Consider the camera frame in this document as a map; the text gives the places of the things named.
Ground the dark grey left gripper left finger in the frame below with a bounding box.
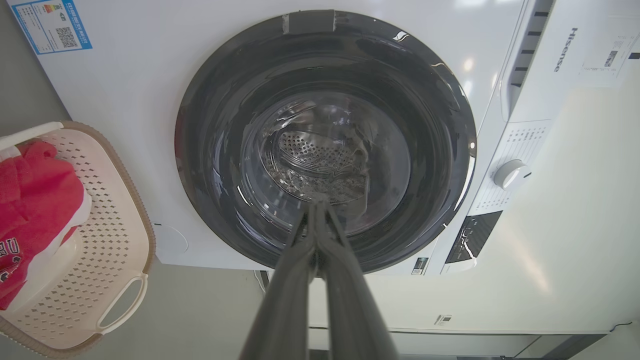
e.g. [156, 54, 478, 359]
[240, 200, 318, 360]

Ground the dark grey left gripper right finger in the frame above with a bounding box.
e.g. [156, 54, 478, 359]
[318, 200, 400, 360]

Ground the cream perforated laundry basket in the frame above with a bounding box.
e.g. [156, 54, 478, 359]
[0, 121, 156, 359]

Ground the round white filter cover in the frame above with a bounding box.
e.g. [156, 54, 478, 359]
[152, 222, 189, 256]

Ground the black display panel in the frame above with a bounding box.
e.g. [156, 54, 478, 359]
[445, 210, 503, 264]

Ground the dark round washing machine door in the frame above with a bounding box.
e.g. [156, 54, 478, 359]
[174, 9, 477, 274]

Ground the white round control knob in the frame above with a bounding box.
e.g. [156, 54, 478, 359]
[493, 159, 532, 191]

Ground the dark skirting strip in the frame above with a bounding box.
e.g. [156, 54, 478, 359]
[545, 334, 608, 360]

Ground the red garment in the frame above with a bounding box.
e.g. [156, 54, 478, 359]
[0, 140, 85, 311]

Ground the white Hisense washing machine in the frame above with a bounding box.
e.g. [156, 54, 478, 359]
[7, 0, 640, 277]

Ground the white detergent drawer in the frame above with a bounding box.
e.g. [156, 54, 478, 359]
[501, 0, 613, 123]

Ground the white paper info sticker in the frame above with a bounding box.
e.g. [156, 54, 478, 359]
[580, 15, 640, 88]

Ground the blue energy label sticker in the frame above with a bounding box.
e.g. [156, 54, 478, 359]
[10, 0, 93, 55]

